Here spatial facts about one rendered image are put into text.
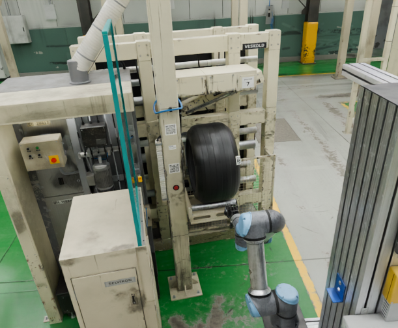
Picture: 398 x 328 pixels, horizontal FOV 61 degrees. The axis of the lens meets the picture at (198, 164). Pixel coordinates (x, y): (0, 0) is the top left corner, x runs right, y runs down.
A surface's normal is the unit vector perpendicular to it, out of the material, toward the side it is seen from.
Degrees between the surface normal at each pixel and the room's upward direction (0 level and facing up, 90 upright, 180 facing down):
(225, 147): 44
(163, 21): 90
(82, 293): 90
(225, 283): 0
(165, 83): 90
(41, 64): 90
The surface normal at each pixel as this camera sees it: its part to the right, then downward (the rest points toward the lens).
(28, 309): -0.05, -0.88
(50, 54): 0.05, 0.46
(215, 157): 0.14, -0.14
